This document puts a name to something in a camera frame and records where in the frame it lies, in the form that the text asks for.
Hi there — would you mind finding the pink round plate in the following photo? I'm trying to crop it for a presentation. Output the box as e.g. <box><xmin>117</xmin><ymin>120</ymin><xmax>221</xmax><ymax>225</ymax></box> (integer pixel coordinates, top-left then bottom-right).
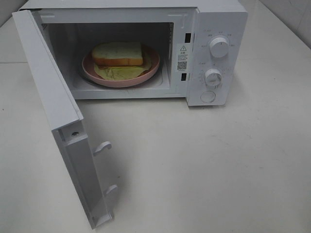
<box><xmin>82</xmin><ymin>45</ymin><xmax>160</xmax><ymax>82</ymax></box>

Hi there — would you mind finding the round white door button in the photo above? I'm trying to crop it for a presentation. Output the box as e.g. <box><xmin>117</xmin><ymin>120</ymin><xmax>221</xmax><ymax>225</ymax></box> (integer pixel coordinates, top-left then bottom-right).
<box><xmin>200</xmin><ymin>91</ymin><xmax>216</xmax><ymax>103</ymax></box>

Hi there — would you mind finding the white microwave oven body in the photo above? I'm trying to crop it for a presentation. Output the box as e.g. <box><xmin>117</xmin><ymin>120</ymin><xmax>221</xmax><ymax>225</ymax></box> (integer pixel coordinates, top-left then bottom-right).
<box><xmin>18</xmin><ymin>0</ymin><xmax>248</xmax><ymax>106</ymax></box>

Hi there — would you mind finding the white warning label sticker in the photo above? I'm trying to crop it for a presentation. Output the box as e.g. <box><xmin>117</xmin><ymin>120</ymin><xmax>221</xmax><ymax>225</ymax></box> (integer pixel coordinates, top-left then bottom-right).
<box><xmin>175</xmin><ymin>43</ymin><xmax>190</xmax><ymax>72</ymax></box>

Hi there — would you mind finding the white bread sandwich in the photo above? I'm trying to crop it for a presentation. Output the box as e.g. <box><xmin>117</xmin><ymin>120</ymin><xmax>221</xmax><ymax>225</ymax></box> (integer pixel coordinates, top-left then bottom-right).
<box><xmin>91</xmin><ymin>42</ymin><xmax>143</xmax><ymax>66</ymax></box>

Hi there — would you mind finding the upper white power knob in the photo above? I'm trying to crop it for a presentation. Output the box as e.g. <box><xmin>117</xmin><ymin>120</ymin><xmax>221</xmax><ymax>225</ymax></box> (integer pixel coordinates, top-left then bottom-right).
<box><xmin>209</xmin><ymin>35</ymin><xmax>229</xmax><ymax>58</ymax></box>

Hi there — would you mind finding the lower white timer knob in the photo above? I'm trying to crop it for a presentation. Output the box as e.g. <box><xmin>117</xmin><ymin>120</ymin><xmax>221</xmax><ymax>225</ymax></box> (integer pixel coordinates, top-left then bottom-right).
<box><xmin>205</xmin><ymin>68</ymin><xmax>222</xmax><ymax>86</ymax></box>

